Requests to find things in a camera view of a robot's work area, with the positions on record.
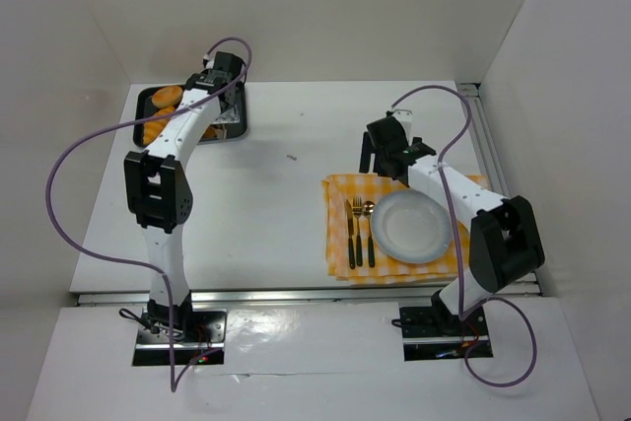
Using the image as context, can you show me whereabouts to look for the round bread bun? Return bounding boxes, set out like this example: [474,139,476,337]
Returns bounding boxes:
[151,85,183,109]

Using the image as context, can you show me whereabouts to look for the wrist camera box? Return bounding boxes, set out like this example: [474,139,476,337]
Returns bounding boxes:
[388,108,413,141]
[202,52,216,71]

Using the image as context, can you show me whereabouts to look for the metal tongs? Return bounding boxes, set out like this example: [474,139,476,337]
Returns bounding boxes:
[211,98,246,140]

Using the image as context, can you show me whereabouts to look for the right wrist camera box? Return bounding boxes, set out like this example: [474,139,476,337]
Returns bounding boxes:
[388,108,413,141]

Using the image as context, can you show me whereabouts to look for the aluminium rail front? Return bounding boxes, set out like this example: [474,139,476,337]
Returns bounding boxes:
[78,274,542,307]

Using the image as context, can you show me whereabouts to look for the gold fork black handle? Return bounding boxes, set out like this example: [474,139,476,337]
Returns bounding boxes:
[352,196,363,267]

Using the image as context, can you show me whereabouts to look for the yellow checkered cloth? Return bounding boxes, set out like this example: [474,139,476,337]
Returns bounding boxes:
[320,173,492,287]

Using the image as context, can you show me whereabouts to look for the gold spoon black handle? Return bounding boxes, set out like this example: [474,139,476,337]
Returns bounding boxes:
[363,200,376,268]

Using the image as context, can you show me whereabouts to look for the large sugared bread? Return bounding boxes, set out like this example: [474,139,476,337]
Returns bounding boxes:
[202,125,221,140]

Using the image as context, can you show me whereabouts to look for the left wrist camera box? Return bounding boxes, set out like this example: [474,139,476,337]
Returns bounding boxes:
[202,52,216,71]

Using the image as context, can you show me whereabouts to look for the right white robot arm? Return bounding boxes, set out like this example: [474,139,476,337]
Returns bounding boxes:
[360,113,545,318]

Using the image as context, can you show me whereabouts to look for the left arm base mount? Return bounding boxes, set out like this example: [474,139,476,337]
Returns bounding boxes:
[118,309,228,367]

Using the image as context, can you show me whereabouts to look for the white blue-rimmed plate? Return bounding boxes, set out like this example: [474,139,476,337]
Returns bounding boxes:
[371,189,453,264]

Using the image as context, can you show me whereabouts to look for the black baking tray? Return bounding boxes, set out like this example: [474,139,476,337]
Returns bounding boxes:
[135,83,247,143]

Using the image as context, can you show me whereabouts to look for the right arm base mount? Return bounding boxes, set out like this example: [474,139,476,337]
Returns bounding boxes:
[391,295,493,362]

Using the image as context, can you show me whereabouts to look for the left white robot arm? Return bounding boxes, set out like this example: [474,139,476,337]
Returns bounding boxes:
[123,51,245,331]

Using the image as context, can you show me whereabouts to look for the gold knife black handle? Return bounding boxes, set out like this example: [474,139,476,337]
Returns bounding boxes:
[344,200,356,270]

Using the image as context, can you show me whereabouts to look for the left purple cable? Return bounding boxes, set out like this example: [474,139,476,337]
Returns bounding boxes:
[44,35,253,392]

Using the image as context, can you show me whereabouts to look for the striped bread roll lower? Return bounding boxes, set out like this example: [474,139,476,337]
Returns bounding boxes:
[142,105,175,146]

